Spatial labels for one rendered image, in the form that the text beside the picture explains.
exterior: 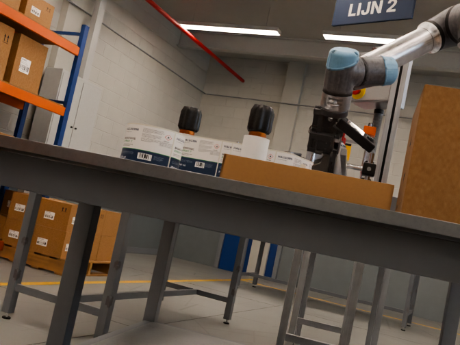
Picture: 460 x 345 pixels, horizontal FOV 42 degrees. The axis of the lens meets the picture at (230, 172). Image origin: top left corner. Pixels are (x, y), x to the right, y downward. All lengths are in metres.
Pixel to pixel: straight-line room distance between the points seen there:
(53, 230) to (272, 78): 5.86
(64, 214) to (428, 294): 5.81
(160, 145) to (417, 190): 0.98
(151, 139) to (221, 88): 8.92
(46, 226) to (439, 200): 4.89
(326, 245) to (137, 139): 1.16
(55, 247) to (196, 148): 3.61
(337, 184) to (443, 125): 0.41
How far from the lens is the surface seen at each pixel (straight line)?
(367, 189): 0.91
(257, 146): 1.98
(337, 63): 1.50
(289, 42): 9.35
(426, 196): 1.23
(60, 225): 5.73
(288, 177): 0.91
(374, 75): 1.56
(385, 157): 2.10
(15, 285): 3.58
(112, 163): 0.95
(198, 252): 10.52
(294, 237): 0.91
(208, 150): 2.25
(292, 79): 10.35
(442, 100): 1.27
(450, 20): 1.85
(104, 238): 6.17
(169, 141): 1.97
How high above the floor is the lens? 0.76
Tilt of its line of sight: 5 degrees up
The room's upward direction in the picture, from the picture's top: 12 degrees clockwise
